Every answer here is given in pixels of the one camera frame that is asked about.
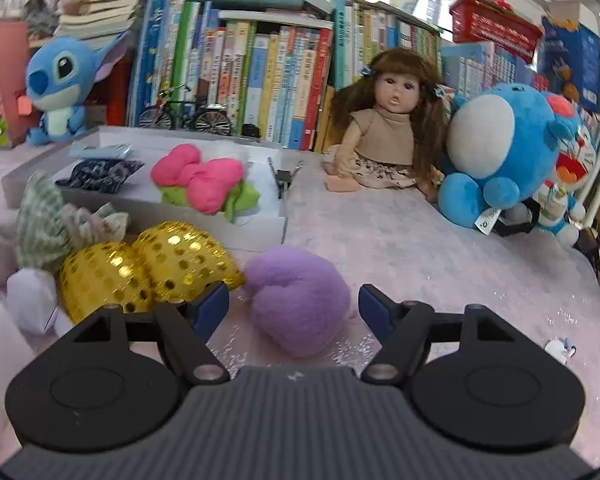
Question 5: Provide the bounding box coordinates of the gold sequin plush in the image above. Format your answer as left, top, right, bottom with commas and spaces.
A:
57, 221, 244, 324

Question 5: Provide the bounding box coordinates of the purple plush heart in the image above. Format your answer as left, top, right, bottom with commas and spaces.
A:
244, 245, 351, 358

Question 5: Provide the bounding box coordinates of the white foam block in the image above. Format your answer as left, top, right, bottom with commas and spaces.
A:
6, 268, 73, 337

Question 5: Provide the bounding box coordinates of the green striped fabric scrunchie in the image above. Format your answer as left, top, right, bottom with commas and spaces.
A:
15, 171, 130, 273

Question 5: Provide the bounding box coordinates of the pink green plush bow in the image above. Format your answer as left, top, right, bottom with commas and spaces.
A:
150, 141, 260, 222

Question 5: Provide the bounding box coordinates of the shallow grey cardboard tray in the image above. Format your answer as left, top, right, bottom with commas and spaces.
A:
2, 126, 287, 252

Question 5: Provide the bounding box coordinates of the dark blue patterned pouch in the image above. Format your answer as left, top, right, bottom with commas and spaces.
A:
55, 159, 145, 194

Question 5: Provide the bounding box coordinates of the black binder clip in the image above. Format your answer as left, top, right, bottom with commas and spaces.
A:
268, 157, 303, 200

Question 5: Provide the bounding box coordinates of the Doraemon plush toy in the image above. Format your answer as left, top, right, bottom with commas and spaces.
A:
532, 118, 596, 247

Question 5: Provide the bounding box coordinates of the brown haired baby doll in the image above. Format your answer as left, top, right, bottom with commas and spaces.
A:
323, 47, 448, 203

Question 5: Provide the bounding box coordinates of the light blue plastic packet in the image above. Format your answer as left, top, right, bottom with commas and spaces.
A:
69, 142, 132, 160

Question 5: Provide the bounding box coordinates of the blue round plush monster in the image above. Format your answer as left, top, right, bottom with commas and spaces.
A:
438, 84, 580, 229

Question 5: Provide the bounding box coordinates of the miniature black bicycle model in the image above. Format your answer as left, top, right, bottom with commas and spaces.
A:
137, 84, 233, 136

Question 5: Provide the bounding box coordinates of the blue Stitch plush toy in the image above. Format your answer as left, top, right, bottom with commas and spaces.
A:
26, 32, 129, 146

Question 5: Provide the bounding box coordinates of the row of upright books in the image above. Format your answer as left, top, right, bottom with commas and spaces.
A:
127, 0, 552, 154

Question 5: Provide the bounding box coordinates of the red plastic basket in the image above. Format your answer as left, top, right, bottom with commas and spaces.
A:
450, 0, 543, 64

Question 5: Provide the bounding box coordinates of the blue cardboard box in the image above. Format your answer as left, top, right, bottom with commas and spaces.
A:
538, 16, 600, 112

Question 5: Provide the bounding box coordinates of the stack of horizontal books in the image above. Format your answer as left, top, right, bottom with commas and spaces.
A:
54, 0, 146, 50

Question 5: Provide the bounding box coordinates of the pink wooden house model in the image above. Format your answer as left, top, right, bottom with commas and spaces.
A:
0, 20, 38, 145

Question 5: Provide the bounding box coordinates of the grey crumpled cloth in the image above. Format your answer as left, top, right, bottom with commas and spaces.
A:
22, 0, 59, 40

